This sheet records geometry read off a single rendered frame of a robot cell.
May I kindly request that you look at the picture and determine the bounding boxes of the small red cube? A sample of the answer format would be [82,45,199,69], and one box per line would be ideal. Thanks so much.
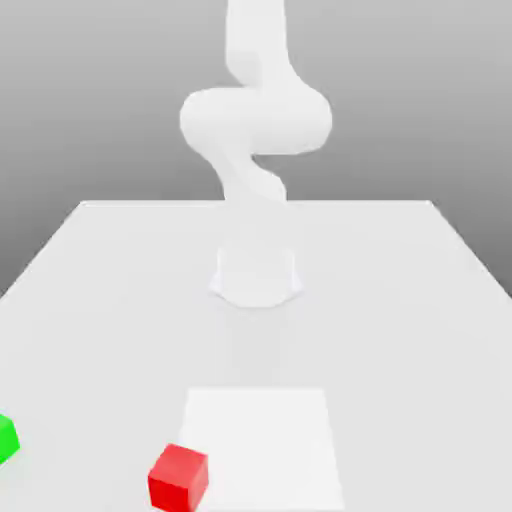
[147,442,210,512]

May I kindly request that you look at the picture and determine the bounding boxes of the small green cube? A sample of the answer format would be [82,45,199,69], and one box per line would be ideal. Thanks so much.
[0,414,22,466]

